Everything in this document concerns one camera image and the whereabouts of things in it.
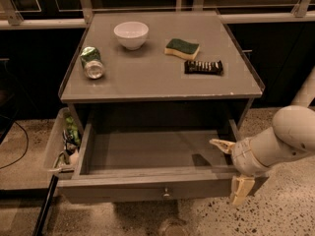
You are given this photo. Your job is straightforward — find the grey drawer cabinet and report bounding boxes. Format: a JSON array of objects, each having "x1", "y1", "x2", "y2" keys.
[{"x1": 58, "y1": 11, "x2": 266, "y2": 140}]

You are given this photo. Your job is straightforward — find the metal railing frame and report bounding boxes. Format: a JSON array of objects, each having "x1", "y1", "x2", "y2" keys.
[{"x1": 0, "y1": 0, "x2": 315, "y2": 29}]

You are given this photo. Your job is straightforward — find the grey top drawer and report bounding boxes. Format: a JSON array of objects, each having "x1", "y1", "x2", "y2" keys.
[{"x1": 57, "y1": 118, "x2": 271, "y2": 205}]

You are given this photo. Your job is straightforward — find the white ceramic bowl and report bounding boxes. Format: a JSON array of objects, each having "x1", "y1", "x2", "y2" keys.
[{"x1": 114, "y1": 22, "x2": 149, "y2": 50}]

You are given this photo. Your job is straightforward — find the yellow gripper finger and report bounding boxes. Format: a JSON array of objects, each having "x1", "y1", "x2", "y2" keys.
[
  {"x1": 230, "y1": 175, "x2": 255, "y2": 206},
  {"x1": 209, "y1": 139, "x2": 235, "y2": 154}
]

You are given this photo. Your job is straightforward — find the black snack bar wrapper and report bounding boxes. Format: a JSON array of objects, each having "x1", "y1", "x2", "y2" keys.
[{"x1": 184, "y1": 61, "x2": 223, "y2": 76}]

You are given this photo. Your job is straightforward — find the black bar on floor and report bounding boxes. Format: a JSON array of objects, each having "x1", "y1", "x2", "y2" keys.
[{"x1": 32, "y1": 175, "x2": 59, "y2": 236}]

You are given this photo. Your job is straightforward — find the green soda can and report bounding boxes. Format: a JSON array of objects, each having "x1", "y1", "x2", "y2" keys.
[{"x1": 80, "y1": 46, "x2": 104, "y2": 80}]

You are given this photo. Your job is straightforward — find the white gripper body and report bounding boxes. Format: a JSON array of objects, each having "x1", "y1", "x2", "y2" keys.
[{"x1": 231, "y1": 138, "x2": 269, "y2": 177}]

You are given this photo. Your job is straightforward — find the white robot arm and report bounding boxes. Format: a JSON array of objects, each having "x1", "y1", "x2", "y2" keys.
[{"x1": 210, "y1": 68, "x2": 315, "y2": 206}]

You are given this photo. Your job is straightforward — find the yellow green sponge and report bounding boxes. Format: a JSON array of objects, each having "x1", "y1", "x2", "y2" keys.
[{"x1": 164, "y1": 38, "x2": 200, "y2": 60}]

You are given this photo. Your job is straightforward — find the black cable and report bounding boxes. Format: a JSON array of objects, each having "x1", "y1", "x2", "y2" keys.
[{"x1": 0, "y1": 114, "x2": 30, "y2": 170}]

